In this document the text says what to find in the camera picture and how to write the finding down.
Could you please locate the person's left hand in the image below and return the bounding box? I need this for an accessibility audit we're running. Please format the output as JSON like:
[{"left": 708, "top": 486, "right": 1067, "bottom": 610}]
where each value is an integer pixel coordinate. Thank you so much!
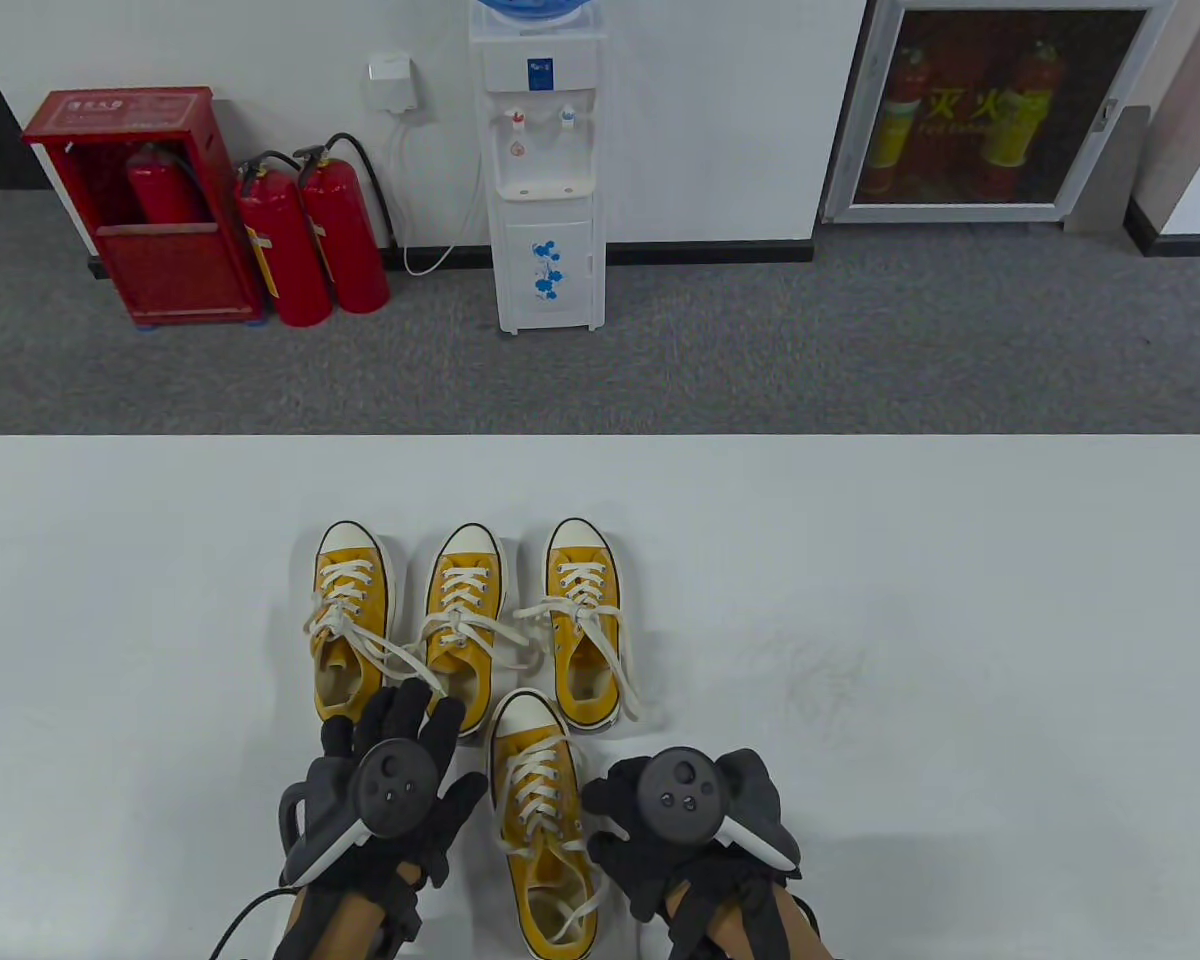
[{"left": 290, "top": 680, "right": 489, "bottom": 941}]

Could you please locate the white water dispenser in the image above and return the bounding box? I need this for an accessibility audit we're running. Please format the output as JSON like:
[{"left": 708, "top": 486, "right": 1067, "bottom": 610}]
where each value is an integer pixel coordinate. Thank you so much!
[{"left": 468, "top": 10, "right": 608, "bottom": 336}]

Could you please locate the red extinguisher cabinet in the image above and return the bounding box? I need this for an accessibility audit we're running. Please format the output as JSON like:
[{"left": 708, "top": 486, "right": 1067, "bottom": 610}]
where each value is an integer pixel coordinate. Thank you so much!
[{"left": 22, "top": 87, "right": 266, "bottom": 329}]

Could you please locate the white shoe lace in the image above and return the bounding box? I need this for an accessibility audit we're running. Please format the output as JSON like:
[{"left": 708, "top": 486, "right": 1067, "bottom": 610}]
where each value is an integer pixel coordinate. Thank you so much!
[
  {"left": 303, "top": 560, "right": 453, "bottom": 703},
  {"left": 513, "top": 560, "right": 643, "bottom": 723},
  {"left": 495, "top": 735, "right": 613, "bottom": 946},
  {"left": 400, "top": 565, "right": 543, "bottom": 691}
]

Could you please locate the red yellow fire extinguisher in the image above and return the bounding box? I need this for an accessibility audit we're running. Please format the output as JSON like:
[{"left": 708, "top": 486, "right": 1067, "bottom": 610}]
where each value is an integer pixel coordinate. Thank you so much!
[
  {"left": 980, "top": 40, "right": 1061, "bottom": 196},
  {"left": 865, "top": 45, "right": 931, "bottom": 196}
]

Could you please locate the person's left forearm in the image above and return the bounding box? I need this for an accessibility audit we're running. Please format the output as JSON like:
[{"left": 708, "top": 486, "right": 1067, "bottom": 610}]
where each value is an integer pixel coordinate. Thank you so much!
[{"left": 275, "top": 885, "right": 406, "bottom": 960}]

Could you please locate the white power cable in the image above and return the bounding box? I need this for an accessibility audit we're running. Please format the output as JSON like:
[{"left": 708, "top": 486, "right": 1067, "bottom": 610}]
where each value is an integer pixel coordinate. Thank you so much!
[{"left": 388, "top": 110, "right": 486, "bottom": 277}]

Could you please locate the person's right hand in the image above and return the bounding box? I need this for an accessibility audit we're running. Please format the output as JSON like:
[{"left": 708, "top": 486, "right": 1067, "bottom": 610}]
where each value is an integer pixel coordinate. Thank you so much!
[{"left": 582, "top": 757, "right": 801, "bottom": 921}]

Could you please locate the silver framed glass cabinet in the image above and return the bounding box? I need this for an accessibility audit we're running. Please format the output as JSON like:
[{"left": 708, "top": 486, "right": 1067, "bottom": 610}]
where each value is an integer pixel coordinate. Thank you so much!
[{"left": 820, "top": 0, "right": 1176, "bottom": 226}]

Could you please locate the dark grey hand controller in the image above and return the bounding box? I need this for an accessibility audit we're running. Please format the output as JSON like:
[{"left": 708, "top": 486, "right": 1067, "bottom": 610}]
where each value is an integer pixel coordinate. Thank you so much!
[
  {"left": 637, "top": 747, "right": 803, "bottom": 869},
  {"left": 278, "top": 738, "right": 441, "bottom": 886}
]

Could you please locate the yellow canvas shoe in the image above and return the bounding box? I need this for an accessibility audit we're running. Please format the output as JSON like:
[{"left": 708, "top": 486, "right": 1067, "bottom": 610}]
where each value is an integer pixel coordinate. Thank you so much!
[
  {"left": 487, "top": 688, "right": 603, "bottom": 957},
  {"left": 312, "top": 521, "right": 398, "bottom": 728},
  {"left": 542, "top": 518, "right": 628, "bottom": 734},
  {"left": 423, "top": 523, "right": 508, "bottom": 739}
]

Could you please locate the blue water bottle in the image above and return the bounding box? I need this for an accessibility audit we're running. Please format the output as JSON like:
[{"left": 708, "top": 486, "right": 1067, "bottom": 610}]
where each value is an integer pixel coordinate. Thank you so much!
[{"left": 472, "top": 0, "right": 593, "bottom": 31}]

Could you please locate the person's right forearm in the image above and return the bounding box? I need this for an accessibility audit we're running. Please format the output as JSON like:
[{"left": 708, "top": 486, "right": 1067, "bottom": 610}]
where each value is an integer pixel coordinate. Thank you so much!
[{"left": 660, "top": 880, "right": 833, "bottom": 960}]

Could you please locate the white wall box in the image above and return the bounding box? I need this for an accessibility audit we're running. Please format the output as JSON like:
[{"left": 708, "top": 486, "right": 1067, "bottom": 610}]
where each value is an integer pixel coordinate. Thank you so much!
[{"left": 366, "top": 55, "right": 423, "bottom": 119}]

